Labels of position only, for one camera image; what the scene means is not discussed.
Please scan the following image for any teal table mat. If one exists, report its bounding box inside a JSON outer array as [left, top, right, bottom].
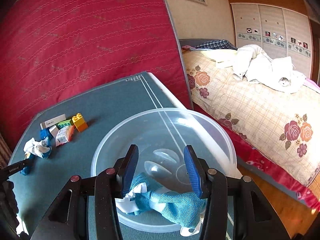
[[10, 73, 187, 234]]

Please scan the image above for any clear plastic bowl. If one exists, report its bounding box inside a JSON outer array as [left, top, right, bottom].
[[90, 107, 238, 234]]

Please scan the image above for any red quilted mattress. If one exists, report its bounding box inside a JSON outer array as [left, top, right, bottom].
[[1, 0, 191, 149]]

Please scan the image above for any red white snack packet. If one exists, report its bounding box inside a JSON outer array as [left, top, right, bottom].
[[55, 126, 74, 147]]

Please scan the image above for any blue and grey box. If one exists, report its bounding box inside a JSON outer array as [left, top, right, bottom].
[[40, 114, 66, 129]]

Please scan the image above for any teal cloth pouch with ribbon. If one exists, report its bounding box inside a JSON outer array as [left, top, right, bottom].
[[116, 173, 207, 237]]

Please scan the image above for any floral plaid bed cover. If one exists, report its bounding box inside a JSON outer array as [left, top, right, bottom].
[[183, 51, 319, 187]]

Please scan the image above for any orange toy brick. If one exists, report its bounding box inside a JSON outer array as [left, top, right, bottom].
[[72, 113, 88, 132]]

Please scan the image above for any blue cracker snack packet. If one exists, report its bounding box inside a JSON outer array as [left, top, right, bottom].
[[20, 152, 35, 176]]

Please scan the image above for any blue foil snack packet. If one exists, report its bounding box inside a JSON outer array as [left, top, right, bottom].
[[40, 128, 53, 140]]

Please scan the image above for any white plastic bag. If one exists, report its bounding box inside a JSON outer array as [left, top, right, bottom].
[[23, 137, 52, 159]]

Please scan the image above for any white zigzag pattern block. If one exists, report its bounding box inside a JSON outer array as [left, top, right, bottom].
[[49, 125, 59, 138]]

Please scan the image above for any green dotted block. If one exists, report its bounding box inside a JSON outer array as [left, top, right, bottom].
[[57, 119, 73, 129]]

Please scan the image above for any blue checked pillow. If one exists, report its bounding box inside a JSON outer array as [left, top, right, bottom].
[[195, 40, 238, 50]]

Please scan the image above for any wardrobe with sliding doors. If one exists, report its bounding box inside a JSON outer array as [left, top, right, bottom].
[[228, 0, 319, 83]]

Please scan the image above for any patterned curtain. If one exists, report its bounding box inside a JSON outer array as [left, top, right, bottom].
[[0, 134, 12, 168]]

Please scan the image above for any white crumpled blanket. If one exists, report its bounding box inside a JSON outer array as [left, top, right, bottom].
[[202, 44, 306, 94]]

